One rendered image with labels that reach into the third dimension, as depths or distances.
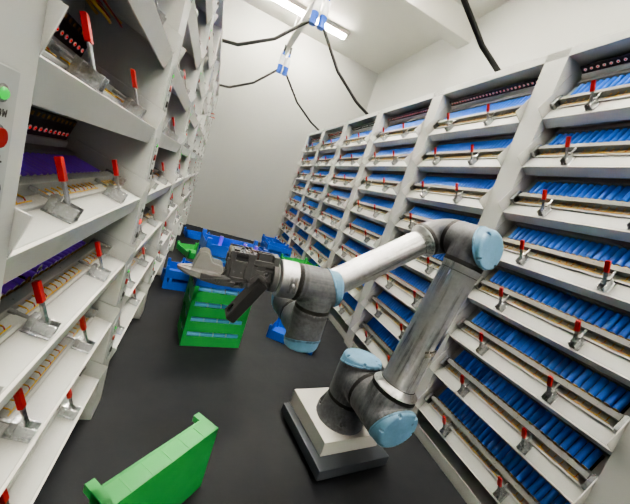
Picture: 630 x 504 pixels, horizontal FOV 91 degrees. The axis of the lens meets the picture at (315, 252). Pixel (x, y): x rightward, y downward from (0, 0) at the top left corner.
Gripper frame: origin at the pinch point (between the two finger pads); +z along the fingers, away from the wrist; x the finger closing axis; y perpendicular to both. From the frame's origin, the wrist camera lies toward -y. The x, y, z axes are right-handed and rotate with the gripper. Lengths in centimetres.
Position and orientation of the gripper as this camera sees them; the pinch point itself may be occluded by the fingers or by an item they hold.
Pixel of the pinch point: (182, 269)
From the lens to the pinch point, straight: 71.5
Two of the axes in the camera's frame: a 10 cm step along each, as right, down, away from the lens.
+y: 2.8, -9.4, -1.7
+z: -9.1, -2.0, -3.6
